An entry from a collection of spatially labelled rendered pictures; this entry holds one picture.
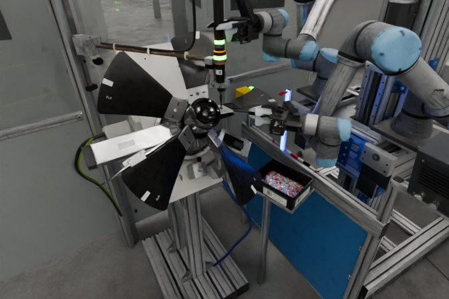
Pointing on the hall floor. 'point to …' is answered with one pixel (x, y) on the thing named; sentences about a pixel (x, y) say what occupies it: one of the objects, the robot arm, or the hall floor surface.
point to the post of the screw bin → (264, 239)
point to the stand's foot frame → (207, 287)
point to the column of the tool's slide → (85, 99)
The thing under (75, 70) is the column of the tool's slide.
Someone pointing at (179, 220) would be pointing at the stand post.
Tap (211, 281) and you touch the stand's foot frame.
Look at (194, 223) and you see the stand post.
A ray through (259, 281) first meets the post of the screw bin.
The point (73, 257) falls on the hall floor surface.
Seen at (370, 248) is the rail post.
